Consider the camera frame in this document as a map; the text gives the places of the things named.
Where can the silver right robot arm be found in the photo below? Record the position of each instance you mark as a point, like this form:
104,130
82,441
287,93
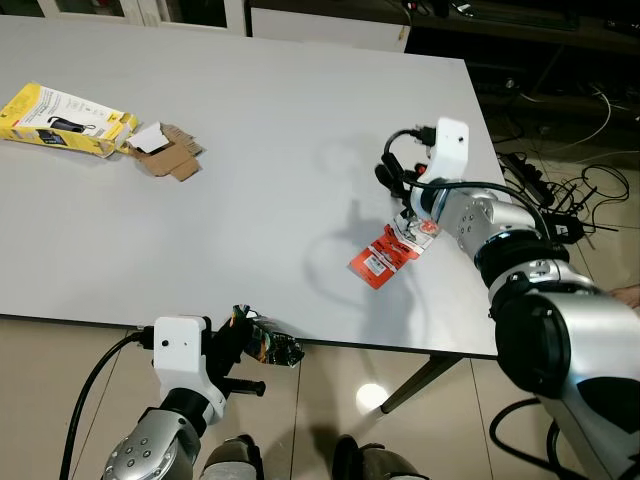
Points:
560,340

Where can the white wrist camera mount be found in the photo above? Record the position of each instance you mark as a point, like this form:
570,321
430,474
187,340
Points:
180,350
450,150

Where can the person's bare foot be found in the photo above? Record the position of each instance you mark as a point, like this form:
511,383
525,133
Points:
628,296

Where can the black router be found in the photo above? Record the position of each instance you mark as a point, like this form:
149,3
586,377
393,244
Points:
565,226

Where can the yellow cardboard box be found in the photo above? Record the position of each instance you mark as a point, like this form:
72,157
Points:
50,115

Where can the white low cabinet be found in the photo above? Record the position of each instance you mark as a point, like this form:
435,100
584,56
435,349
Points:
330,28

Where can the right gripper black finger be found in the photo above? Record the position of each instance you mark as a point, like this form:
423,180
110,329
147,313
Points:
397,141

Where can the white table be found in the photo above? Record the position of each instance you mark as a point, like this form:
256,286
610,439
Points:
250,200

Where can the robot right leg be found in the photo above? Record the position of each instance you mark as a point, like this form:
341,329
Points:
385,462

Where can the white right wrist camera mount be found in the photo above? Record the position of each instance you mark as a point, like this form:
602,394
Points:
450,150

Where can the black power strip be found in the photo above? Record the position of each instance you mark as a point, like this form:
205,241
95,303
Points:
525,175

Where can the brown cardboard piece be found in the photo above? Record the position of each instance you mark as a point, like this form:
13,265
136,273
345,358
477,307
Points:
180,160

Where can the glass display cabinet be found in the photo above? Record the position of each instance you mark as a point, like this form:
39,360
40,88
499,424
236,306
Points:
120,12

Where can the red packaging card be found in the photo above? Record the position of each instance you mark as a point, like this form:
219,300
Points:
378,262

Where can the white paper scrap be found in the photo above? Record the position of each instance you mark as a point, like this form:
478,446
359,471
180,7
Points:
150,138

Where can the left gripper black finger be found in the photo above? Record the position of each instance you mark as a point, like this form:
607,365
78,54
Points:
232,345

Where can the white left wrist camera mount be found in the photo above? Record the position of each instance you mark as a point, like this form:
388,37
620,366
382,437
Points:
180,350

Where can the black snack wrapper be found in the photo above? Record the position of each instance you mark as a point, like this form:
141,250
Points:
278,348

